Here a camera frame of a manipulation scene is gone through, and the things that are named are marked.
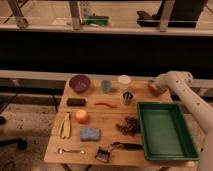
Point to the patterned small towel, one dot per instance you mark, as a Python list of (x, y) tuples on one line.
[(151, 81)]

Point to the green plastic tray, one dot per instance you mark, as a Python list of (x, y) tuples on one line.
[(166, 135)]

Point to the blue sponge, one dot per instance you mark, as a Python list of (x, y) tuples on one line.
[(89, 134)]

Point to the blue cup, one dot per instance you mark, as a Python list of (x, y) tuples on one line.
[(106, 86)]

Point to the red bowl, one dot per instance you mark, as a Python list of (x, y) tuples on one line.
[(156, 90)]

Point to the bunch of dark grapes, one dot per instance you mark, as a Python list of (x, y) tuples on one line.
[(130, 126)]

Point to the black office chair base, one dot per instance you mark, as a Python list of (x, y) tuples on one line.
[(11, 138)]

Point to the purple bowl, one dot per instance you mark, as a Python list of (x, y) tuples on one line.
[(79, 83)]

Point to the white cup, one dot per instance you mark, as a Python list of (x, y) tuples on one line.
[(124, 82)]

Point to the green box on shelf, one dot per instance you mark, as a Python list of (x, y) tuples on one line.
[(97, 20)]

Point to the peeled banana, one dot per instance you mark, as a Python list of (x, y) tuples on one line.
[(65, 127)]

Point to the black rectangular block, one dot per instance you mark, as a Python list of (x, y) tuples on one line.
[(76, 102)]

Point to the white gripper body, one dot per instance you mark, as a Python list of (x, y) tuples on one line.
[(160, 81)]

